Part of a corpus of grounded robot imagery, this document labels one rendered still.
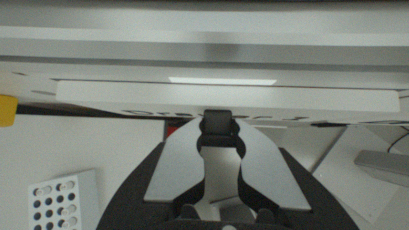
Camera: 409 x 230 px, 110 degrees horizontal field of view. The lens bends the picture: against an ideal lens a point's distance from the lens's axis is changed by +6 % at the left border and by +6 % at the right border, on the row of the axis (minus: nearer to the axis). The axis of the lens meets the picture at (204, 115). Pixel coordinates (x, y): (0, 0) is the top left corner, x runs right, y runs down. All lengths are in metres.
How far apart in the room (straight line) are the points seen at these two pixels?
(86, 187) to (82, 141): 0.09
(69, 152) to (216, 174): 0.87
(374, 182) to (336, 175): 0.23
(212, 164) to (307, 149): 0.68
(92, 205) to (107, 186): 0.03
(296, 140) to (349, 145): 0.33
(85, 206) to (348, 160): 1.37
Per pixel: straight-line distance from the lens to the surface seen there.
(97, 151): 0.36
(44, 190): 0.37
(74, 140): 0.39
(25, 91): 0.28
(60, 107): 0.57
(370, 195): 1.50
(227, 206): 1.15
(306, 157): 1.26
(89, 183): 0.36
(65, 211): 0.35
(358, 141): 1.43
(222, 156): 1.06
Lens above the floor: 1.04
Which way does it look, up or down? 83 degrees down
